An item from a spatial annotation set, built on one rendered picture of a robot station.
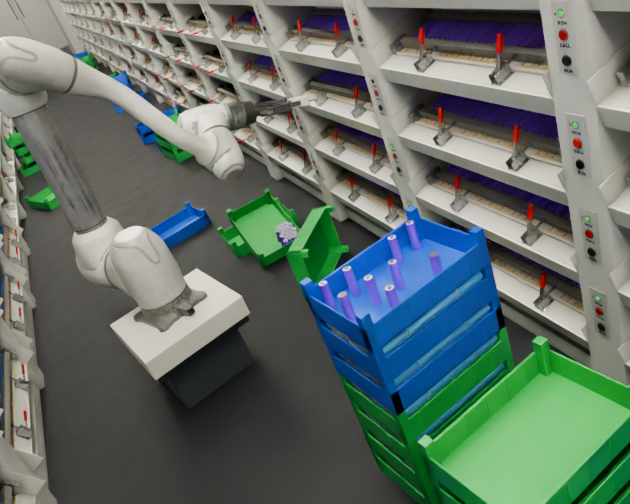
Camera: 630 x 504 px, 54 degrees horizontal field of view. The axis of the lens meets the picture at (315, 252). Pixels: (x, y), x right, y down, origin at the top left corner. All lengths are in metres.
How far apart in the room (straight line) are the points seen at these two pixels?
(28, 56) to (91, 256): 0.59
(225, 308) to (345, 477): 0.58
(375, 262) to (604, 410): 0.50
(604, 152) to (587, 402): 0.42
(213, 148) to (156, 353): 0.61
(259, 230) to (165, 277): 0.83
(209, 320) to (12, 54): 0.84
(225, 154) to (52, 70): 0.52
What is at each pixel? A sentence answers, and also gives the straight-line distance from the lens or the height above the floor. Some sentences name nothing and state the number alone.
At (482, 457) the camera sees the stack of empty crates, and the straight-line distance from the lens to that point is 1.11.
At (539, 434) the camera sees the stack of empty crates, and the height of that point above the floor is 0.32.
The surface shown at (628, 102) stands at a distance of 1.12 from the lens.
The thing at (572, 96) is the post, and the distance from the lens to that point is 1.17.
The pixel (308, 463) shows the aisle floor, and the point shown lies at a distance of 1.64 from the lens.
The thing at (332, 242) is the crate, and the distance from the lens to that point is 2.35.
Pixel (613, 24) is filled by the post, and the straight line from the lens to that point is 1.13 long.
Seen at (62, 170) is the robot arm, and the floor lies 0.74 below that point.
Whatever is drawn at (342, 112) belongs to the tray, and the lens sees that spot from 2.05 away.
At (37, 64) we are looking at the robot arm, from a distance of 1.74.
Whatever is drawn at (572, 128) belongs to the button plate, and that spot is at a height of 0.68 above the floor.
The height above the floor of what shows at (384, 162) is 0.36.
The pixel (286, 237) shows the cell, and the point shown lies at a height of 0.07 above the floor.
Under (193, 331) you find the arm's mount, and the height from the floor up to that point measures 0.26.
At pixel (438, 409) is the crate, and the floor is 0.26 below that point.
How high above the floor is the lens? 1.18
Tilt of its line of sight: 29 degrees down
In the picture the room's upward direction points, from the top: 22 degrees counter-clockwise
